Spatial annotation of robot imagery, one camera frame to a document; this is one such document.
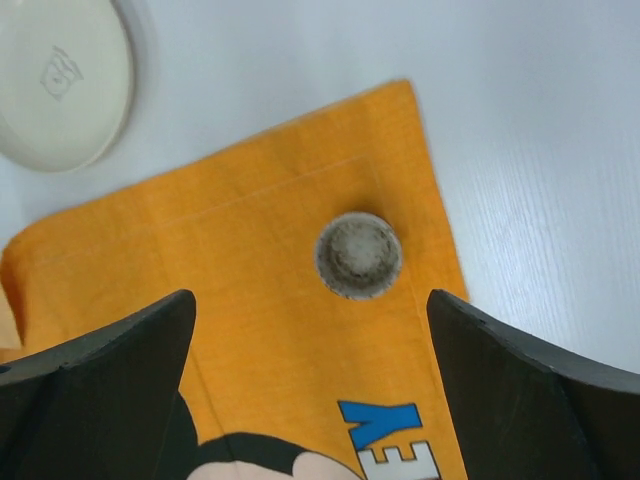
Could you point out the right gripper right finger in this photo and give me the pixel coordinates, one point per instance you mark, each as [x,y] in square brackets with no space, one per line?
[523,408]

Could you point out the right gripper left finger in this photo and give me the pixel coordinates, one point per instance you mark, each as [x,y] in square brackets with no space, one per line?
[104,405]

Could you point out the orange Mickey placemat cloth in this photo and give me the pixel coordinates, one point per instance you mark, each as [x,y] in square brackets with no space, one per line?
[274,351]

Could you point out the small grey cup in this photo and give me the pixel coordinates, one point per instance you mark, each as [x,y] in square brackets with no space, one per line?
[358,256]

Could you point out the cream round plate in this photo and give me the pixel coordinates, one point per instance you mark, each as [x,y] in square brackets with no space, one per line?
[74,78]

